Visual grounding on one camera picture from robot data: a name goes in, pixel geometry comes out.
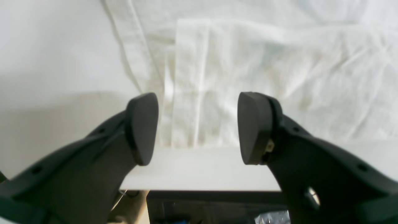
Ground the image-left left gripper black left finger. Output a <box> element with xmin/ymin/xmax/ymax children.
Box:
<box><xmin>1</xmin><ymin>92</ymin><xmax>159</xmax><ymax>224</ymax></box>

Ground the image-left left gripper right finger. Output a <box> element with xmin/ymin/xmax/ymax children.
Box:
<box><xmin>237</xmin><ymin>92</ymin><xmax>398</xmax><ymax>224</ymax></box>

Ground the white printed T-shirt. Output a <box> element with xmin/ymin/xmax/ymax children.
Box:
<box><xmin>105</xmin><ymin>0</ymin><xmax>397</xmax><ymax>149</ymax></box>

